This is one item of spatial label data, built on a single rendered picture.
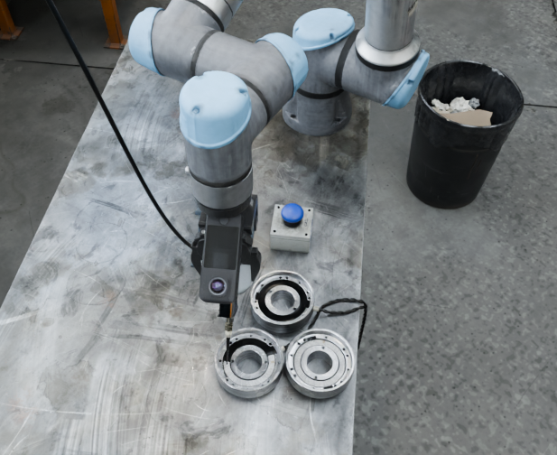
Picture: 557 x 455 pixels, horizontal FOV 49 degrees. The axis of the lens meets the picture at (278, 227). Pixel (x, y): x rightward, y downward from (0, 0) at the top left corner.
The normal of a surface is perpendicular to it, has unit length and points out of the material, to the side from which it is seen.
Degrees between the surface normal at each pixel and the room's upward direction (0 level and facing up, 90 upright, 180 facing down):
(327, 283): 0
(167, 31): 28
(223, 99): 1
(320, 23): 8
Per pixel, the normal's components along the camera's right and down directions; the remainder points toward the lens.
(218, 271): -0.04, -0.11
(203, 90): 0.00, -0.62
